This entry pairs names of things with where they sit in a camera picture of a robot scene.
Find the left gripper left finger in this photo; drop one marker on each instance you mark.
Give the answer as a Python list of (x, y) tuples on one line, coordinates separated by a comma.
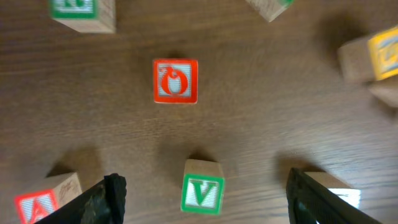
[(103, 203)]

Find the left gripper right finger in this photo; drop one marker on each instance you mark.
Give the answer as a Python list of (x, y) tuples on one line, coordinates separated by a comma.
[(310, 202)]

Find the blue P block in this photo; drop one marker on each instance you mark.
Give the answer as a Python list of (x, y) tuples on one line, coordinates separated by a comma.
[(346, 192)]

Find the green V block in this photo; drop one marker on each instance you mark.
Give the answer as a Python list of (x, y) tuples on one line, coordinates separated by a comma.
[(203, 187)]

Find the red A block centre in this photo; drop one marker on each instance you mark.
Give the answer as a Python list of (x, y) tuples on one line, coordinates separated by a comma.
[(47, 196)]

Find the yellow cluster block middle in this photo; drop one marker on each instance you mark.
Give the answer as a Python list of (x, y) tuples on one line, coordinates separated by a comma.
[(385, 91)]

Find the yellow cluster block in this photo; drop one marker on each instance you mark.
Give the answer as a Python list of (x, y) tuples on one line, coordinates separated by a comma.
[(385, 91), (370, 58)]

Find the red O block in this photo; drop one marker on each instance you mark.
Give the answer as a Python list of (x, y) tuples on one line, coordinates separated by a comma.
[(175, 81)]

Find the yellow cluster block left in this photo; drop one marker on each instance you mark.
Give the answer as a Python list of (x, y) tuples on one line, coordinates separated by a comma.
[(370, 58)]

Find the green R block far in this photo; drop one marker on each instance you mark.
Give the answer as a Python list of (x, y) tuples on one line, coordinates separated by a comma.
[(85, 16)]

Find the green Z block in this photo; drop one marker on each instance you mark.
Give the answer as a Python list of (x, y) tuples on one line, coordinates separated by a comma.
[(270, 9)]

